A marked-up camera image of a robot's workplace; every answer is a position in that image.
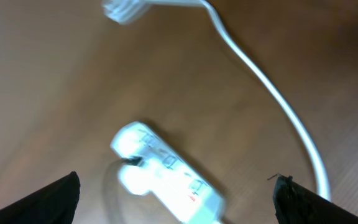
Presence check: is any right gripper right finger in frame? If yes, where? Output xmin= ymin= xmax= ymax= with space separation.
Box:
xmin=273 ymin=175 xmax=358 ymax=224

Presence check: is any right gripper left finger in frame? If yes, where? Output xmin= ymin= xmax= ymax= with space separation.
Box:
xmin=0 ymin=171 xmax=80 ymax=224

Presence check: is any white charger adapter plug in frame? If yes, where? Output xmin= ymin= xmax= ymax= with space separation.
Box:
xmin=117 ymin=165 xmax=154 ymax=196

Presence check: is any white power strip cord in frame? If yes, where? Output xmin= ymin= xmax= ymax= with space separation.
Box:
xmin=101 ymin=0 xmax=332 ymax=202

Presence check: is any white power strip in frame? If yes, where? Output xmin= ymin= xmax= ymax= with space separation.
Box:
xmin=110 ymin=121 xmax=225 ymax=224

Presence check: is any black USB charging cable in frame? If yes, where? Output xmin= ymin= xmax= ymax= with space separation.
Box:
xmin=103 ymin=156 xmax=144 ymax=224

